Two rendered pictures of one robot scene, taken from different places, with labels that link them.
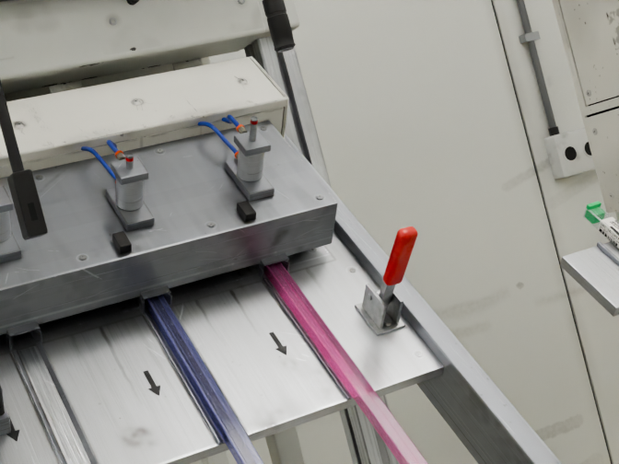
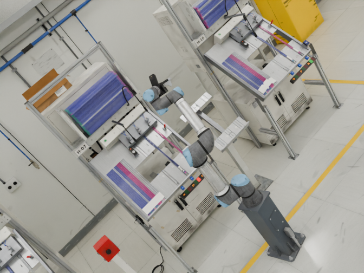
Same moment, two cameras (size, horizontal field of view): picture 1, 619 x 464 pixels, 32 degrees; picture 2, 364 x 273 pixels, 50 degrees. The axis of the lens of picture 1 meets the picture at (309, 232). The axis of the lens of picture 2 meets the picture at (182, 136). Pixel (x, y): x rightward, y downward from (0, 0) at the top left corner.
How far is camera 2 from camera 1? 2.50 m
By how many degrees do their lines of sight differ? 26
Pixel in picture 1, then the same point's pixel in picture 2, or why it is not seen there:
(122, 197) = (137, 129)
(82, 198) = (133, 129)
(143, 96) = (132, 114)
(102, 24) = (125, 109)
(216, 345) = (151, 138)
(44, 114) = (124, 121)
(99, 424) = (145, 150)
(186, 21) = (132, 103)
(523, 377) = (192, 76)
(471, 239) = (173, 55)
